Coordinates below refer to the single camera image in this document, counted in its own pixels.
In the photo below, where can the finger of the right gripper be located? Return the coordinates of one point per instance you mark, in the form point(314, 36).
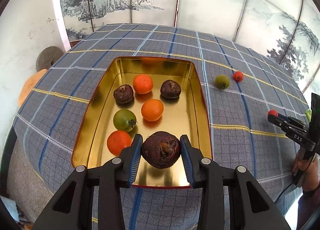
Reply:
point(293, 121)
point(281, 121)

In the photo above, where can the orange round cushion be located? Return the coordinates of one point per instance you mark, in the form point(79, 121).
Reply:
point(29, 85)

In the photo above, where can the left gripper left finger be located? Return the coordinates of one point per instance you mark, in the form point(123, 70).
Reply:
point(72, 205)

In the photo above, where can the orange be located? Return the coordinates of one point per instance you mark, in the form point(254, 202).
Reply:
point(152, 110)
point(117, 141)
point(142, 84)

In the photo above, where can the grey round stone disc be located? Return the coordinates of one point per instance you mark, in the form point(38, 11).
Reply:
point(48, 57)

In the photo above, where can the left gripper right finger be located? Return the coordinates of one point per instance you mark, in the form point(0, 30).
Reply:
point(250, 207)

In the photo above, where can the gold red toffee tin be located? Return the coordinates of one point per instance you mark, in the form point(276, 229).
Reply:
point(186, 115)

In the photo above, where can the person's right forearm sleeve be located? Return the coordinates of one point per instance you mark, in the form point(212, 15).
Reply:
point(307, 205)

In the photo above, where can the orange front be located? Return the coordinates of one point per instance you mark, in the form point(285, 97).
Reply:
point(152, 110)

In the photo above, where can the red tomato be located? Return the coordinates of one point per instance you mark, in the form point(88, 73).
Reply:
point(273, 113)
point(238, 76)

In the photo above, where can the blue plaid tablecloth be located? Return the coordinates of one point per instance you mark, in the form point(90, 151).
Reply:
point(47, 124)

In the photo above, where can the small green fruit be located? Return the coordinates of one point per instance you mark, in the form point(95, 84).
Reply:
point(124, 120)

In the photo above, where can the orange in tin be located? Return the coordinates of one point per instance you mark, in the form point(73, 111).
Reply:
point(142, 84)

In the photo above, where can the green snack packet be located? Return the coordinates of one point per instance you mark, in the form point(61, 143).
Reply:
point(308, 114)

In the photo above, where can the painted folding screen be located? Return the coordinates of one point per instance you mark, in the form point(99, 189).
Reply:
point(286, 31)

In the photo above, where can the person's right hand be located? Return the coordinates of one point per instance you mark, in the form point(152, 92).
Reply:
point(311, 179)

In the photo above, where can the green fruit on cloth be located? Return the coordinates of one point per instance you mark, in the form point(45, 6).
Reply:
point(222, 82)

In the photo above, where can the dark brown dried fruit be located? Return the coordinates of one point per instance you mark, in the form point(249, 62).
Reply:
point(170, 89)
point(161, 149)
point(123, 94)

